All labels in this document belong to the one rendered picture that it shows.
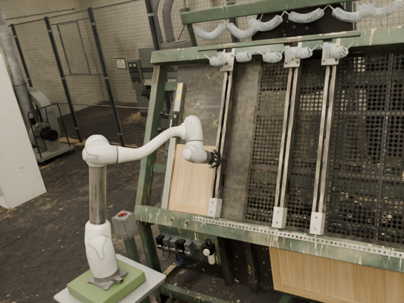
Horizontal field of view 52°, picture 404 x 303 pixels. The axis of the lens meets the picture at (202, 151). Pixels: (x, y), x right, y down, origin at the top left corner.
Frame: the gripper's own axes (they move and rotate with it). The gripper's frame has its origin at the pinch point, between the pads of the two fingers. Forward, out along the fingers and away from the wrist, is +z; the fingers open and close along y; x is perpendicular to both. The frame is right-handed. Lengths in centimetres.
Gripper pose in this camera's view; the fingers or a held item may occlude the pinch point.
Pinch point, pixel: (222, 161)
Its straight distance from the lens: 274.8
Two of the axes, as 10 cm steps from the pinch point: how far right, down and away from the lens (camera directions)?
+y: 1.2, -9.9, 0.8
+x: -8.3, -0.5, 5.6
